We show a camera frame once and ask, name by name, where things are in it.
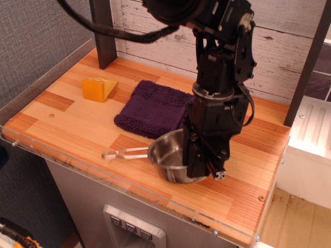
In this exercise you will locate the yellow black object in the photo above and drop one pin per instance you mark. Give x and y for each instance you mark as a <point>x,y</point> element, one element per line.
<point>19,240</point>

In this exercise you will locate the purple folded towel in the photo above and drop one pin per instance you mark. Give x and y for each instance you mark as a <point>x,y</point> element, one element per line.
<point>153,110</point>

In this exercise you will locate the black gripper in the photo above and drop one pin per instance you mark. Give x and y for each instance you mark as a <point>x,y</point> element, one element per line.
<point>207,132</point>

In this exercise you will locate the stainless steel pot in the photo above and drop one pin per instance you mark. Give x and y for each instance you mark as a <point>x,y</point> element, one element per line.
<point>165,154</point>

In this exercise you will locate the silver dispenser panel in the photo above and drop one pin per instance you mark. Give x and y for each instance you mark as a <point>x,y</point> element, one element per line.
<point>127,230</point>

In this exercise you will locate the orange cheese wedge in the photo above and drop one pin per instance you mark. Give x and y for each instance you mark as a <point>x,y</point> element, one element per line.
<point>97,89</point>

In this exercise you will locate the dark right frame post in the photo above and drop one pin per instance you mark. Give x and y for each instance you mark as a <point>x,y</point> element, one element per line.
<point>309,65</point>

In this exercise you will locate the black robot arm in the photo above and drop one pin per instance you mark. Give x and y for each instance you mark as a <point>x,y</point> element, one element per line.
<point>223,31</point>

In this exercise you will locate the clear acrylic edge guard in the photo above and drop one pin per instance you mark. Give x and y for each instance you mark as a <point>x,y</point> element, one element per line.
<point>234,205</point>

